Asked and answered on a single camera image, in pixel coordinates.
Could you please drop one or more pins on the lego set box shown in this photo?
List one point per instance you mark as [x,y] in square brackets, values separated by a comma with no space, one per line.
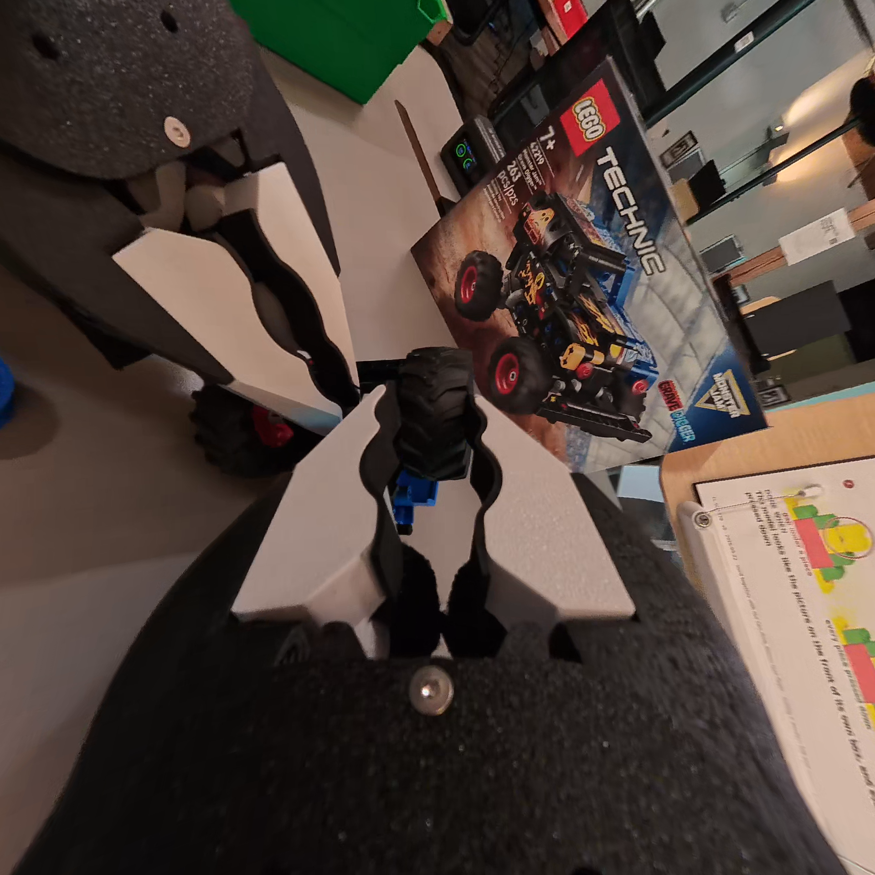
[615,307]

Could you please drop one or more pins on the lego monster truck model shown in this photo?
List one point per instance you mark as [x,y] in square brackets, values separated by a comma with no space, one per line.
[434,410]

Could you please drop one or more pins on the blue lego wheel rim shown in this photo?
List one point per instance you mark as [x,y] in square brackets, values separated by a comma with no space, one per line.
[5,393]

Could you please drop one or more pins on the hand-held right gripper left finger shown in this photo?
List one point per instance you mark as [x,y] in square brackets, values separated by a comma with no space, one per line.
[307,547]

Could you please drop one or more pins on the green storage bin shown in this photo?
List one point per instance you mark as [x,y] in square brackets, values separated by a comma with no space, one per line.
[342,41]

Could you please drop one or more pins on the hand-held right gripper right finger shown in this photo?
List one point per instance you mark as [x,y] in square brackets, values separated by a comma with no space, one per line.
[554,547]

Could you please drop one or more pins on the black round lamp on pole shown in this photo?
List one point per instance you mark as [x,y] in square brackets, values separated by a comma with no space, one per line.
[863,109]

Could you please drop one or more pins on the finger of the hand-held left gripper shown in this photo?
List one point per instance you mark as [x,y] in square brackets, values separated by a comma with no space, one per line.
[191,301]
[301,246]

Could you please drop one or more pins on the white paper label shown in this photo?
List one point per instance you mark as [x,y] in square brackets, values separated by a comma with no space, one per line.
[817,238]

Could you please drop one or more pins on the black device with green display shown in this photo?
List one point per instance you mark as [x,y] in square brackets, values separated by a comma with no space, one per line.
[468,157]

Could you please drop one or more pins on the wooden board with instruction sheet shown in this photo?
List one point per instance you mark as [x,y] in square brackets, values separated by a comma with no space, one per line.
[786,615]

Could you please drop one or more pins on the red storage box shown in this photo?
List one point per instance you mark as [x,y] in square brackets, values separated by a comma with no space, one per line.
[567,17]

